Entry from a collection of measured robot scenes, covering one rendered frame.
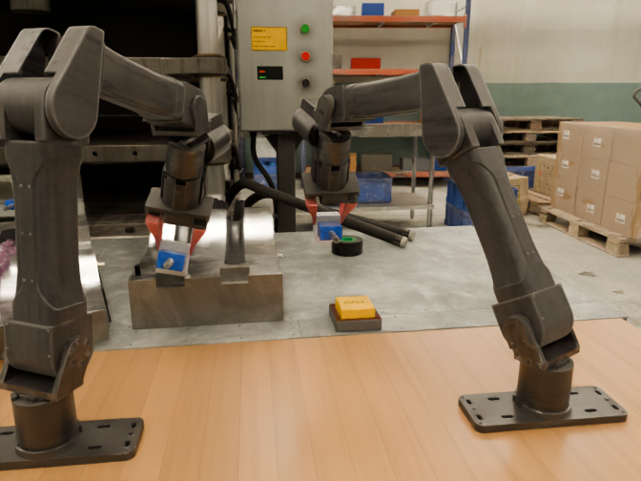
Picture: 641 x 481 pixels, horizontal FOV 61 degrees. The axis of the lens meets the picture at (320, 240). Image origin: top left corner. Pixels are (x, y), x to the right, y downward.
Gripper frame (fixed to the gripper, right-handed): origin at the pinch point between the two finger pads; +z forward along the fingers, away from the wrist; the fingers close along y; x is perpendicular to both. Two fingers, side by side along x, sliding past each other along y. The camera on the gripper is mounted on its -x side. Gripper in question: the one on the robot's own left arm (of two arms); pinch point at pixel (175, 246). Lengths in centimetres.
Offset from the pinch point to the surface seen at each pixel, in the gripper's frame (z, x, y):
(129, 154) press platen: 22, -75, 23
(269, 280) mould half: 1.7, 3.3, -16.7
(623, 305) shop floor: 100, -150, -240
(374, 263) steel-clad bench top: 14, -25, -44
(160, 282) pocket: 7.8, 0.7, 1.8
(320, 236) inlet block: -2.0, -7.8, -25.8
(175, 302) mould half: 7.6, 5.4, -1.6
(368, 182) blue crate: 139, -334, -124
